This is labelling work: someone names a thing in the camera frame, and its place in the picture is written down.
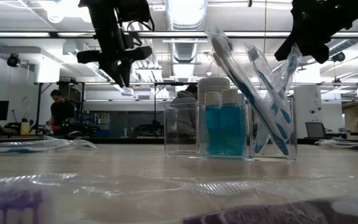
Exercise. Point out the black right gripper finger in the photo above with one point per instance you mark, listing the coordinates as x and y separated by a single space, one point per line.
309 42

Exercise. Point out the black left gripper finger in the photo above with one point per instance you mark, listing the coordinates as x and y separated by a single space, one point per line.
126 70
114 73

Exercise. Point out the clear acrylic organizer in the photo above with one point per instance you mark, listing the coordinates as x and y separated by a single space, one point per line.
179 130

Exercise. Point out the teal mouthwash bottle white cap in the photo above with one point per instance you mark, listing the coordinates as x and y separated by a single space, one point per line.
212 130
233 130

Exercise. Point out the purple white toothbrush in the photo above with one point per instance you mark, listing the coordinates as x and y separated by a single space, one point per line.
259 214

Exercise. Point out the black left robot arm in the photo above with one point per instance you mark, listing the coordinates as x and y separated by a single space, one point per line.
98 3

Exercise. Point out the black ceiling spotlight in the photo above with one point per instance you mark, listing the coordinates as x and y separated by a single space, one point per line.
339 56
13 60

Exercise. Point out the black overhead light bar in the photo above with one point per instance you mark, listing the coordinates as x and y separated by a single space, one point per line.
53 34

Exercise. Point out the blue storage bins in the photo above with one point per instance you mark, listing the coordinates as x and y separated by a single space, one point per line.
99 132

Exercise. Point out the person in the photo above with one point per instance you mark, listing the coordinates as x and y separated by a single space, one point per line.
61 112
183 99

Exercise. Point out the black office chair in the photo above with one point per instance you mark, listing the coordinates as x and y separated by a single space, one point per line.
315 129

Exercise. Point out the white wipes canister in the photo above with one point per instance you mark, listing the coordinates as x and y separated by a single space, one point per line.
213 84

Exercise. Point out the yellow container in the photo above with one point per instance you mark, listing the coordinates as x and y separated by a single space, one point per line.
25 127

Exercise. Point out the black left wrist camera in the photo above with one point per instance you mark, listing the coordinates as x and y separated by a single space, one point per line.
134 12

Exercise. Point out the silver ventilation duct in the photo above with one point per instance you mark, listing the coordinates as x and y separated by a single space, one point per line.
185 49

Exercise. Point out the black aluminium table frame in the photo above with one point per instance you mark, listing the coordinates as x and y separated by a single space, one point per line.
129 140

